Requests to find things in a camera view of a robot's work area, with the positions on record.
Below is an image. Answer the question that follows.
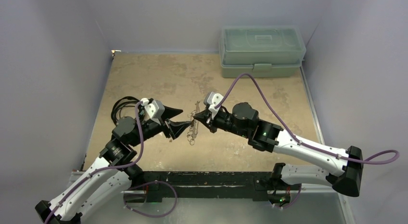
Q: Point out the green plastic storage box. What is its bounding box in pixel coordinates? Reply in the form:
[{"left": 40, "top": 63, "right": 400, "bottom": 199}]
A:
[{"left": 218, "top": 25, "right": 306, "bottom": 78}]

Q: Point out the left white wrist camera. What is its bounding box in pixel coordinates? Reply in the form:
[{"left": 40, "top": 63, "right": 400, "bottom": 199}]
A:
[{"left": 141, "top": 98, "right": 165, "bottom": 124}]

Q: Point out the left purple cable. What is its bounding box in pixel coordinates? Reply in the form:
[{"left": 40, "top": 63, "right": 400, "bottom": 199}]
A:
[{"left": 44, "top": 101, "right": 178, "bottom": 224}]

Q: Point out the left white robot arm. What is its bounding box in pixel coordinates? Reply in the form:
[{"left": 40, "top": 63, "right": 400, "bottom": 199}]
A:
[{"left": 35, "top": 98, "right": 191, "bottom": 224}]

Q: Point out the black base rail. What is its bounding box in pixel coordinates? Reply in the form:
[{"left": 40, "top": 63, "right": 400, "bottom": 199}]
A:
[{"left": 140, "top": 171, "right": 302, "bottom": 202}]

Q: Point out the metal keyring plate with rings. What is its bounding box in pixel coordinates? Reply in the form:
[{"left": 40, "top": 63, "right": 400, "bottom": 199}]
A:
[{"left": 187, "top": 101, "right": 200, "bottom": 145}]

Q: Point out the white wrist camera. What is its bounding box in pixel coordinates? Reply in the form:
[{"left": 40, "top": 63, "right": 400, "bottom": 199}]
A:
[
  {"left": 204, "top": 92, "right": 224, "bottom": 119},
  {"left": 141, "top": 98, "right": 165, "bottom": 124}
]

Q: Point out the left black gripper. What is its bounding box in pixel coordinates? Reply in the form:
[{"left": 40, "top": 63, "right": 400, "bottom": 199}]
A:
[{"left": 129, "top": 105, "right": 191, "bottom": 147}]

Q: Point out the coiled black cable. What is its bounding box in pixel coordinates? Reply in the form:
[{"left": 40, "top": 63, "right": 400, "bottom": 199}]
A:
[{"left": 110, "top": 95, "right": 142, "bottom": 124}]

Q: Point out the aluminium frame extrusion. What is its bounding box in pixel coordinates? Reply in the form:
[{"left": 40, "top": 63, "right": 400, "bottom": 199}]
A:
[{"left": 64, "top": 170, "right": 348, "bottom": 198}]

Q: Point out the purple cable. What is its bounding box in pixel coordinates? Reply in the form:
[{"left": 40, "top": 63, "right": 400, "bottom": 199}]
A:
[
  {"left": 214, "top": 73, "right": 400, "bottom": 211},
  {"left": 44, "top": 101, "right": 178, "bottom": 224}
]

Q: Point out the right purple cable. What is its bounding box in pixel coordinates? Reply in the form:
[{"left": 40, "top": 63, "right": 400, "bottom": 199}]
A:
[{"left": 214, "top": 73, "right": 400, "bottom": 211}]

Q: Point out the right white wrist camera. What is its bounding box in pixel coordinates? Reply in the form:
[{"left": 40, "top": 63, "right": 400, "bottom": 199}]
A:
[{"left": 204, "top": 92, "right": 224, "bottom": 119}]

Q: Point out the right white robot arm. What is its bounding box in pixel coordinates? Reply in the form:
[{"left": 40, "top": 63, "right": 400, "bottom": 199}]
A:
[{"left": 193, "top": 102, "right": 363, "bottom": 197}]

